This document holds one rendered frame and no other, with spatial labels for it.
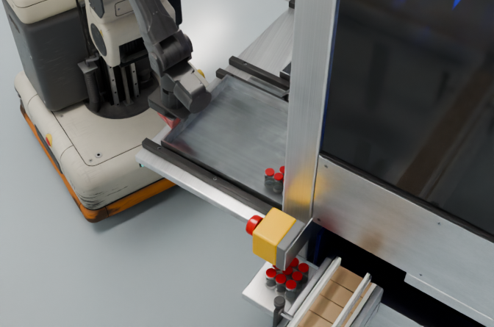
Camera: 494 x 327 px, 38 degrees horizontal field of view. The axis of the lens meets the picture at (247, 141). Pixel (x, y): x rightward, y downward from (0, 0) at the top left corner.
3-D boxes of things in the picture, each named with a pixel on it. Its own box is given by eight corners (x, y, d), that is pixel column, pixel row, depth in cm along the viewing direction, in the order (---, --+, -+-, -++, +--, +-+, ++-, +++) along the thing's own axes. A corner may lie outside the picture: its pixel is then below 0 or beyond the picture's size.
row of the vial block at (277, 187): (320, 142, 164) (322, 129, 161) (279, 195, 154) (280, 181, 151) (312, 139, 165) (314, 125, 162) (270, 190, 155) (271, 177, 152)
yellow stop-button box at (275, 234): (303, 245, 137) (306, 223, 131) (283, 272, 133) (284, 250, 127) (270, 226, 140) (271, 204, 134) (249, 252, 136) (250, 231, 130)
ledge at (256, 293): (336, 285, 142) (337, 280, 141) (301, 334, 135) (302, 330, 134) (276, 251, 147) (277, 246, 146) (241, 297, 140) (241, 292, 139)
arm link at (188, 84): (181, 29, 146) (147, 49, 143) (215, 62, 141) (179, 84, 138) (188, 67, 156) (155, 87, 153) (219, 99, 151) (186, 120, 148)
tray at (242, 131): (348, 141, 165) (349, 131, 162) (289, 218, 151) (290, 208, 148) (227, 84, 177) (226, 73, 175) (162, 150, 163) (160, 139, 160)
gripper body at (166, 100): (182, 125, 156) (182, 102, 150) (146, 103, 159) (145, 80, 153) (201, 107, 159) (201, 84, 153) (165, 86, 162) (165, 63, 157)
